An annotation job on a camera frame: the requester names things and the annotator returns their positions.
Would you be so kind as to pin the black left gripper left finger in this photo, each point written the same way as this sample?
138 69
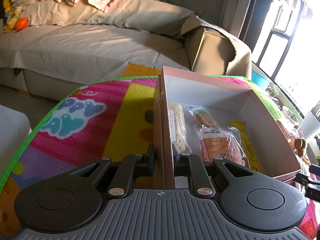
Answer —
125 172

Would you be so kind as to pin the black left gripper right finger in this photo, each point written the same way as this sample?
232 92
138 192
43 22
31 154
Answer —
192 167

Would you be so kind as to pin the rice cracker packet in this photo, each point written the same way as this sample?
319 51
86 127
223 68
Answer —
178 131

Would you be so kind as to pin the orange bread snack packet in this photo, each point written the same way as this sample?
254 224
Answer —
221 143

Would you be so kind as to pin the small orange snack packet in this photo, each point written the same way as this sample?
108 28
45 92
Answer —
203 117

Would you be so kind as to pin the yellow snack bar packet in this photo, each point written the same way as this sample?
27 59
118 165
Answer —
247 145

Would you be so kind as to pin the pink cardboard box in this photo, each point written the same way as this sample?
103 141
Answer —
224 101

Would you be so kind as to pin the colourful cartoon play mat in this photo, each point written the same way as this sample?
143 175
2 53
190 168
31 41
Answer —
76 132

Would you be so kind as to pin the teal plastic bucket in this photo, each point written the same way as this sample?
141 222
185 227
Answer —
260 79

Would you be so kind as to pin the grey sofa bed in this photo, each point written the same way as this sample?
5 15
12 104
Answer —
64 47

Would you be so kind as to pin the orange toy ball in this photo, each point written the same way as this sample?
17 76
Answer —
21 23

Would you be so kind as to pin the yellow plush toy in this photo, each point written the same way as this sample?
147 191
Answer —
11 15

